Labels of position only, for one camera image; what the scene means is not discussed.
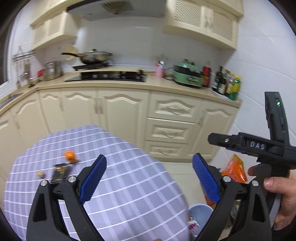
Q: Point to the hanging utensil rack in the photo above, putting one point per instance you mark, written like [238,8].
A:
[22,59]

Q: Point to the red label sauce bottle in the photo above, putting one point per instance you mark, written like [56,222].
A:
[206,74]

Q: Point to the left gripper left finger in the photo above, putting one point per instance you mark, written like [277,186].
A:
[46,221]

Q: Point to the purple checked tablecloth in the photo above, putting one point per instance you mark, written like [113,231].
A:
[137,199]

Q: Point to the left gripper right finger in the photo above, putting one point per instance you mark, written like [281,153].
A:
[252,220]

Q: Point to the cream cabinet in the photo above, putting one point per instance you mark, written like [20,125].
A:
[59,28]
[212,22]

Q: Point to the green electric cooker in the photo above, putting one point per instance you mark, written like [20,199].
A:
[187,73]

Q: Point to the cream upper cabinet left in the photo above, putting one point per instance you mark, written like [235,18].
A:
[59,28]

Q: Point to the dark snack wrapper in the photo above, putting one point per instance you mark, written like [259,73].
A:
[60,173]

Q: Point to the steel range hood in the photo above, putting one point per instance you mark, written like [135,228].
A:
[97,10]

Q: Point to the steel stock pot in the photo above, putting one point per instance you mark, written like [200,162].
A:
[52,70]

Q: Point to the green yellow bottle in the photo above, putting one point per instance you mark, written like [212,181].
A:
[235,87]

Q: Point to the black tracker camera module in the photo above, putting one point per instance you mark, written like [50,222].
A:
[276,118]

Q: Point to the small orange fruit with stem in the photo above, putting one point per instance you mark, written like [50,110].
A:
[70,157]

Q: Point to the orange paper gift bag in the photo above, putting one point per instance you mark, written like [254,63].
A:
[234,169]

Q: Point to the walnut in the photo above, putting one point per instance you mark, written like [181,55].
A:
[41,174]

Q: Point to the cream upper cabinet right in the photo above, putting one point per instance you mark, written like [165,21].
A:
[212,22]

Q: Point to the dark oil bottle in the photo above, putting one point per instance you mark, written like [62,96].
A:
[219,83]

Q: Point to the blue plastic trash bin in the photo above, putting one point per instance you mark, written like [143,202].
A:
[201,213]

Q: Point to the cream kitchen base cabinets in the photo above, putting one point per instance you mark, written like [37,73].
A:
[169,121]

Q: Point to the steel wok with handle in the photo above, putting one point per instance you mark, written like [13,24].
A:
[91,57]

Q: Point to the foil snack bags pile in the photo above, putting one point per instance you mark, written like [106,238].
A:
[233,213]

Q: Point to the pink utensil holder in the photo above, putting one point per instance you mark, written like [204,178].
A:
[159,69]

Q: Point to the black gas stove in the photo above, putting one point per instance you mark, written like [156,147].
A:
[104,72]

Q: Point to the purple and yellow snack wrappers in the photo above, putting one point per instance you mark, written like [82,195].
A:
[193,225]

